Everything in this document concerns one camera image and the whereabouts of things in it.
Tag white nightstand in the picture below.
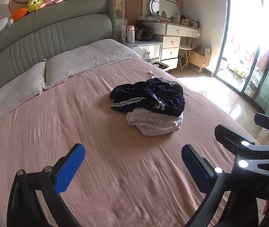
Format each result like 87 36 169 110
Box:
132 40 164 62

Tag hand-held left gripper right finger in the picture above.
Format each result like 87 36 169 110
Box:
181 144 262 227

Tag gold leg side table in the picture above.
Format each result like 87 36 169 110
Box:
178 44 193 72

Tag pink bed sheet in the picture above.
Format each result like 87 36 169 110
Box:
0 38 267 227

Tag navy striped shorts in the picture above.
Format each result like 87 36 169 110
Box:
110 70 186 117

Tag person's right hand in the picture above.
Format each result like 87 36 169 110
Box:
261 200 269 219

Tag glass sliding door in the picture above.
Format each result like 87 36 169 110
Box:
211 0 269 116

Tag white dressing table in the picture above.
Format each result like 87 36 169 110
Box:
138 16 201 71

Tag pink checked pillow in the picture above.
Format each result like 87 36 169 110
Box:
0 59 47 133
45 38 141 89

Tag black bag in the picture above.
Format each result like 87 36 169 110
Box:
134 24 154 41

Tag oval vanity mirror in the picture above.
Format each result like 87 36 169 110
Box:
150 0 181 20

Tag row of plush toys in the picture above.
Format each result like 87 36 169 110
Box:
0 0 124 41

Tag white bear print garment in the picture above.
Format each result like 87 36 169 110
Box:
126 107 184 137

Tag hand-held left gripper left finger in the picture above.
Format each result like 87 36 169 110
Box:
6 143 86 227

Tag cardboard box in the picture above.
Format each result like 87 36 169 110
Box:
189 45 212 69

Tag pink water bottle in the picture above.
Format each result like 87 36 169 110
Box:
127 25 135 43

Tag grey padded headboard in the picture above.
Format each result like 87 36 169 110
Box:
0 0 117 104

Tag row of cosmetic bottles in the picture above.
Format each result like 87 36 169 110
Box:
138 11 200 29

